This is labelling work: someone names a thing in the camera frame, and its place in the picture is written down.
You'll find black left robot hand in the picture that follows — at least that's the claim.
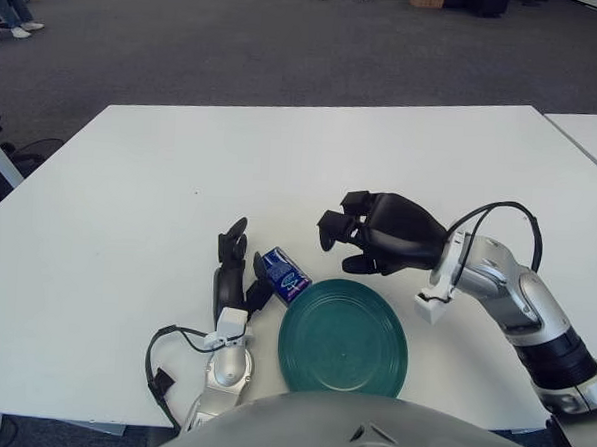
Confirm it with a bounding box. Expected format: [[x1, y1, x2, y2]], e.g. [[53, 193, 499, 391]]
[[210, 216, 280, 328]]

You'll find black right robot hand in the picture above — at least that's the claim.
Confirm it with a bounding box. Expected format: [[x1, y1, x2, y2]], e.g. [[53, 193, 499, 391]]
[[314, 188, 454, 281]]

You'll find blue purple gum pack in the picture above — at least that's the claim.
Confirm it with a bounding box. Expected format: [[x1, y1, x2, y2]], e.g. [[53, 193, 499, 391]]
[[258, 246, 314, 305]]

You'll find green ridged plate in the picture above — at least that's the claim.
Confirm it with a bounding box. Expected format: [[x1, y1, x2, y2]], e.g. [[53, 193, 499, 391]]
[[275, 276, 413, 400]]

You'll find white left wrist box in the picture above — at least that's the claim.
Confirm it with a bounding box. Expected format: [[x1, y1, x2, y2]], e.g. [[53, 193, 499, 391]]
[[204, 306, 255, 355]]

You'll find grey robot torso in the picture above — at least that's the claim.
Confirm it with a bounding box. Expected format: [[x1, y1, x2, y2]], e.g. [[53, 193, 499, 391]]
[[146, 381, 578, 447]]

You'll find black cabinet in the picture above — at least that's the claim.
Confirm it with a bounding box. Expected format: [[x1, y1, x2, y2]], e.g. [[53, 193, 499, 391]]
[[472, 0, 511, 19]]

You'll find white table leg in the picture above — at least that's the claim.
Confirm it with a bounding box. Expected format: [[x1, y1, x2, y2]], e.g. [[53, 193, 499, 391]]
[[0, 125, 27, 190]]

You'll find seated person in jeans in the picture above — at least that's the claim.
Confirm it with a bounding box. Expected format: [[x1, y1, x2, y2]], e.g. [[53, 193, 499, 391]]
[[0, 0, 47, 41]]

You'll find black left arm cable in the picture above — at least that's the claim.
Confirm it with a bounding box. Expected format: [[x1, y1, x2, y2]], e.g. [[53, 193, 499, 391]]
[[141, 323, 224, 439]]

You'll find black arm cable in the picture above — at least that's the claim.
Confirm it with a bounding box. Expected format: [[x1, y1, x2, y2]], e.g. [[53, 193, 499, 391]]
[[141, 323, 224, 439], [445, 197, 549, 272]]

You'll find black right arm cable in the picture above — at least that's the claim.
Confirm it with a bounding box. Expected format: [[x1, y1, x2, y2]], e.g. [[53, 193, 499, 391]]
[[445, 197, 549, 272]]

